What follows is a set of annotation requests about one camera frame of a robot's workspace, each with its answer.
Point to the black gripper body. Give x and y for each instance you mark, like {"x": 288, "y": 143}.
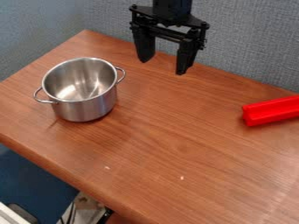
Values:
{"x": 167, "y": 20}

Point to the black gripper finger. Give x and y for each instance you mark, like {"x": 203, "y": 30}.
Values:
{"x": 188, "y": 48}
{"x": 144, "y": 43}

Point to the red rectangular block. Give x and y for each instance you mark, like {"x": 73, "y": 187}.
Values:
{"x": 271, "y": 111}

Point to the stainless steel pot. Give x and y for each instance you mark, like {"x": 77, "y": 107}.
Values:
{"x": 80, "y": 88}

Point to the white object at corner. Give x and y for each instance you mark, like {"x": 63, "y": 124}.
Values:
{"x": 9, "y": 217}

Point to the metal table leg bracket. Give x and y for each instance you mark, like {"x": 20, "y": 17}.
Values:
{"x": 84, "y": 211}

